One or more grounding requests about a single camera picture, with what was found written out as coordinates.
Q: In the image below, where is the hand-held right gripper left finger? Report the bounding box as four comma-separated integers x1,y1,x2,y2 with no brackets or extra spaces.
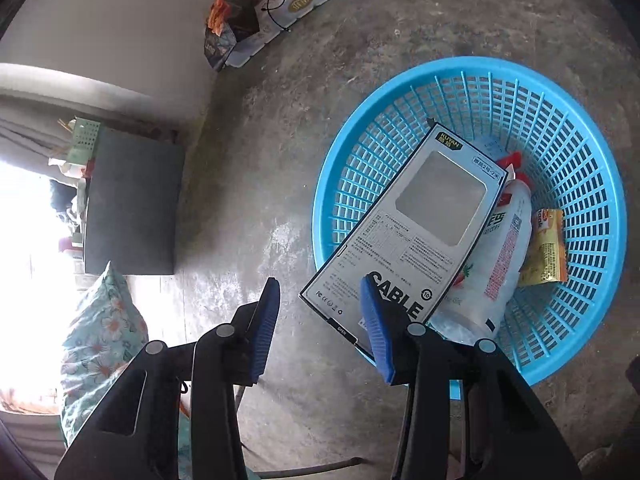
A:
53,276,282,480

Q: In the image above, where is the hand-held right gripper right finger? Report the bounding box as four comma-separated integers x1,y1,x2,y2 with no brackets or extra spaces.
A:
360,276,582,480

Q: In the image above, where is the grey white cable box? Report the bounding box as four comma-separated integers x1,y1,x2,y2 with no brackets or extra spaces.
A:
299,121,510,361

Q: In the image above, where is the yellow snack packet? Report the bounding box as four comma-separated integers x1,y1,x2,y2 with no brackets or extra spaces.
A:
517,208,568,288

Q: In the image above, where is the blue plastic basket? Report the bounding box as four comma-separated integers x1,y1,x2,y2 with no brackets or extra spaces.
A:
309,56,628,401

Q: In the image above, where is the black metal rod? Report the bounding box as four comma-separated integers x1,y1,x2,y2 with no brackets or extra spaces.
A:
235,385,366,480

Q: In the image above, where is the grey side table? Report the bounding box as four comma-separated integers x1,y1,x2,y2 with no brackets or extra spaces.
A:
82,127,186,276

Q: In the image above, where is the green storage basket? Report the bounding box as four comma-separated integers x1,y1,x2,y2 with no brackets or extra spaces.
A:
62,117,103,166

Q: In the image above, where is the dark snack bag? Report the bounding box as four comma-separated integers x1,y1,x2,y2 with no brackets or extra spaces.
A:
202,0,261,72

